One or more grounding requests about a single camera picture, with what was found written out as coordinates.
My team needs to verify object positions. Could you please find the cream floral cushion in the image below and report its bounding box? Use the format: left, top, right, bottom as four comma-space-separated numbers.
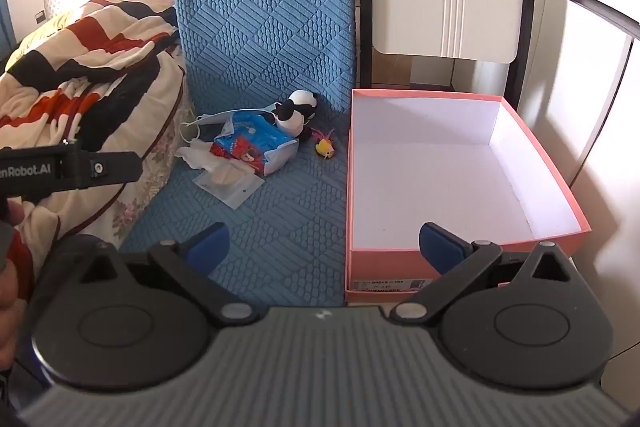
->
60, 57, 198, 253

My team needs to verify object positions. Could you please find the blue textured sofa cover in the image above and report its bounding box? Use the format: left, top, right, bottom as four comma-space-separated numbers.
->
117, 0, 358, 308

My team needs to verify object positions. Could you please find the panda plush toy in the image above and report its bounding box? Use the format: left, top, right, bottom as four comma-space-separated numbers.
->
272, 89, 321, 142

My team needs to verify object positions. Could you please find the blue tissue pack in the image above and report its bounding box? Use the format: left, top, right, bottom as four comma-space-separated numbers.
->
210, 109, 300, 176

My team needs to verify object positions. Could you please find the pink cardboard box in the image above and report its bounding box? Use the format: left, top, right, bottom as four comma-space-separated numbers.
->
344, 88, 593, 307

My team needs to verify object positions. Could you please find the white paper towel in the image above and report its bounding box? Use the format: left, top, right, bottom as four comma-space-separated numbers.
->
176, 139, 236, 172

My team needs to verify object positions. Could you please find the clear plastic bag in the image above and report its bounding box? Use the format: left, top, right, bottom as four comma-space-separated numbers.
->
194, 162, 266, 209

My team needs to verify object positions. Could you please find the person's left hand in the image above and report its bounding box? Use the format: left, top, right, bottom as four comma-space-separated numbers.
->
0, 201, 33, 373

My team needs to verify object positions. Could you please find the red black striped quilt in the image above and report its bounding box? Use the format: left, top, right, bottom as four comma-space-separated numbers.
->
0, 0, 181, 228

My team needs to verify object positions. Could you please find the yellow chick toy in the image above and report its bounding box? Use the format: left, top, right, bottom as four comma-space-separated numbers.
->
311, 127, 337, 160

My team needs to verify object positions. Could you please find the black curved metal tube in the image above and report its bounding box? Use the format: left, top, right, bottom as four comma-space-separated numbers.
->
535, 0, 640, 42

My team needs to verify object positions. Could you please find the blue face mask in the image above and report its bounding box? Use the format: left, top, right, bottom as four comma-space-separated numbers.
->
180, 109, 276, 142

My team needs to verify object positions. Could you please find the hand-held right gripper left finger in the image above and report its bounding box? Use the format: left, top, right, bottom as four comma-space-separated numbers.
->
75, 223, 261, 328

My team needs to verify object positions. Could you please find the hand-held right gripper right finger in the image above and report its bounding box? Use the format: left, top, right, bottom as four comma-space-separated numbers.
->
390, 222, 573, 325

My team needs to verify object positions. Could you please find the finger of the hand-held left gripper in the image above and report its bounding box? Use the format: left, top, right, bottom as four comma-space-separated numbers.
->
80, 151, 144, 190

